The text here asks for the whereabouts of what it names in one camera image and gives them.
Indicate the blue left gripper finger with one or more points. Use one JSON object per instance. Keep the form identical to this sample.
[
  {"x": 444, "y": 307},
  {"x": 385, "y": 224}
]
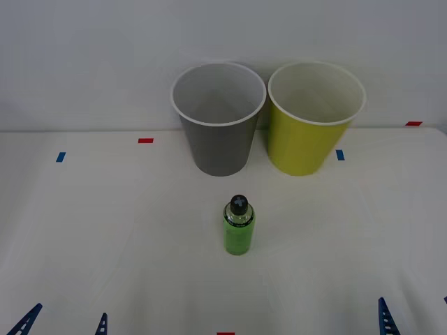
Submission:
[
  {"x": 24, "y": 322},
  {"x": 102, "y": 326}
]

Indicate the green bottle with black cap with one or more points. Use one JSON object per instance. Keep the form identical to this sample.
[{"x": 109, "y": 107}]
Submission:
[{"x": 239, "y": 234}]

